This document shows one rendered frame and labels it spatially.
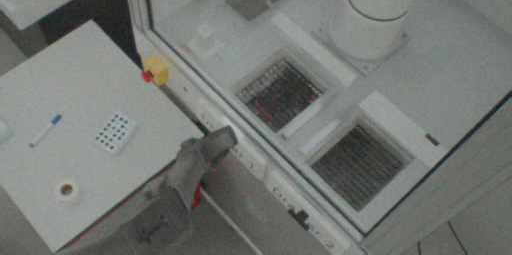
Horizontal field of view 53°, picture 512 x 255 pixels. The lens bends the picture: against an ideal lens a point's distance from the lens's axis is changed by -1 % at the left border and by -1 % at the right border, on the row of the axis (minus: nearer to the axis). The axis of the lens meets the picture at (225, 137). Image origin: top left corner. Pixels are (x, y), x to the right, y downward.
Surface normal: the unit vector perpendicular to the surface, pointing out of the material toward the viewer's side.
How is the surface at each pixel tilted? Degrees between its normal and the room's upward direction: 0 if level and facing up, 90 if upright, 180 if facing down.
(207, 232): 0
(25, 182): 0
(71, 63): 0
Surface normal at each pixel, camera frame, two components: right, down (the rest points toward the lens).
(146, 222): 0.71, -0.25
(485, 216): 0.04, -0.44
